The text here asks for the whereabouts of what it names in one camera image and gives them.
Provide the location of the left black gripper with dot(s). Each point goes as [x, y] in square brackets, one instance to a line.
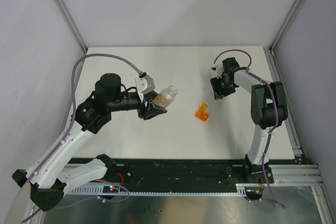
[150, 110]

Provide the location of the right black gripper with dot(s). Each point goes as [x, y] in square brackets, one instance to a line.
[215, 83]

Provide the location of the clear pill bottle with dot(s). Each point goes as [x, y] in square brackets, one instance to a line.
[166, 97]

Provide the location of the orange pill organizer box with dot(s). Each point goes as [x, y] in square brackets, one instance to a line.
[201, 113]

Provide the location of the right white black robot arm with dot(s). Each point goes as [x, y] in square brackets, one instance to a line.
[268, 110]

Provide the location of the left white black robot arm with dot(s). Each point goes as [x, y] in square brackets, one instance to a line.
[47, 180]

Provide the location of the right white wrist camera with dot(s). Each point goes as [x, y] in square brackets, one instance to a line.
[218, 68]

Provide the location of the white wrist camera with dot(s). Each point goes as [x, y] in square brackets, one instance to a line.
[144, 84]
[218, 68]

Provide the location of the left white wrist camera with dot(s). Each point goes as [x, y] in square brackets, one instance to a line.
[144, 84]

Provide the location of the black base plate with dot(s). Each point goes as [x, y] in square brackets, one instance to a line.
[180, 174]

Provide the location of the grey slotted cable duct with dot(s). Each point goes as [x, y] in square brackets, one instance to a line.
[100, 189]

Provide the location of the right aluminium frame post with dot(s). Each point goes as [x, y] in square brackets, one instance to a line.
[289, 18]

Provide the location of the aluminium frame post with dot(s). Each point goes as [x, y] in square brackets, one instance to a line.
[71, 24]
[289, 18]

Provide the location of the left aluminium frame post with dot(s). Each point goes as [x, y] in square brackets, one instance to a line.
[71, 24]

